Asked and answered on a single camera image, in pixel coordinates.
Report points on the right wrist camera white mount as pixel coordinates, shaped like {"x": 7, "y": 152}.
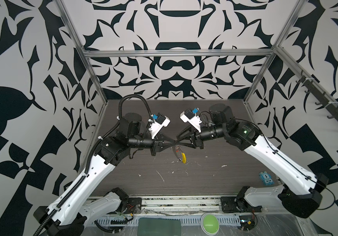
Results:
{"x": 191, "y": 117}

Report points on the dark green pad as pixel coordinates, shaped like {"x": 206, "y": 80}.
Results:
{"x": 159, "y": 227}

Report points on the blue connector block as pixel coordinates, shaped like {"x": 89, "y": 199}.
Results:
{"x": 266, "y": 178}

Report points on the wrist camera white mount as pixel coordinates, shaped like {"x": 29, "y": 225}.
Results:
{"x": 159, "y": 121}
{"x": 191, "y": 117}

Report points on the green round button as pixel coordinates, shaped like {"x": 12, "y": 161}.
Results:
{"x": 209, "y": 224}

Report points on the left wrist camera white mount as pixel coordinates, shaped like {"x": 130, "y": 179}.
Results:
{"x": 159, "y": 121}

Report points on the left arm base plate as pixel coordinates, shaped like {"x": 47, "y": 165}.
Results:
{"x": 130, "y": 205}

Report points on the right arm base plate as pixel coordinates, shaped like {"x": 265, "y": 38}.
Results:
{"x": 231, "y": 204}

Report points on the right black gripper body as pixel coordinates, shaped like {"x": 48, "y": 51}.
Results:
{"x": 199, "y": 139}

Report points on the small circuit board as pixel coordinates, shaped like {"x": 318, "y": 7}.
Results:
{"x": 247, "y": 222}

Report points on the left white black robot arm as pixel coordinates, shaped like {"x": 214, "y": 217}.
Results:
{"x": 69, "y": 214}

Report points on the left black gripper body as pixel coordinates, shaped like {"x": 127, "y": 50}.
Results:
{"x": 154, "y": 145}

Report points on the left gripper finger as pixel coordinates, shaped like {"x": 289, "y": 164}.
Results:
{"x": 163, "y": 137}
{"x": 165, "y": 146}

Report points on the black wall hook rack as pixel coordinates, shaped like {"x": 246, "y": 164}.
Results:
{"x": 324, "y": 98}

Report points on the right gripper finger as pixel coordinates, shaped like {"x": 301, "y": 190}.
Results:
{"x": 186, "y": 143}
{"x": 185, "y": 134}

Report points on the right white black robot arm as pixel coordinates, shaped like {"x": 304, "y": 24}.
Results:
{"x": 300, "y": 189}

